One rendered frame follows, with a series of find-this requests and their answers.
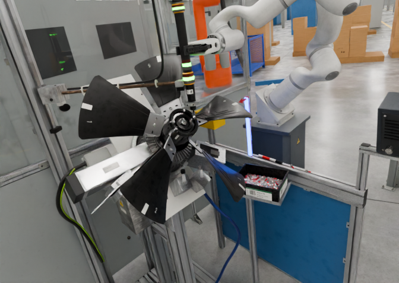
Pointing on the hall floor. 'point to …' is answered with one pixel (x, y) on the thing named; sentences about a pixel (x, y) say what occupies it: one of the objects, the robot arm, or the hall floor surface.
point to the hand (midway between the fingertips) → (184, 50)
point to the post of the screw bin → (252, 239)
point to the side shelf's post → (146, 250)
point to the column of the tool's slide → (27, 85)
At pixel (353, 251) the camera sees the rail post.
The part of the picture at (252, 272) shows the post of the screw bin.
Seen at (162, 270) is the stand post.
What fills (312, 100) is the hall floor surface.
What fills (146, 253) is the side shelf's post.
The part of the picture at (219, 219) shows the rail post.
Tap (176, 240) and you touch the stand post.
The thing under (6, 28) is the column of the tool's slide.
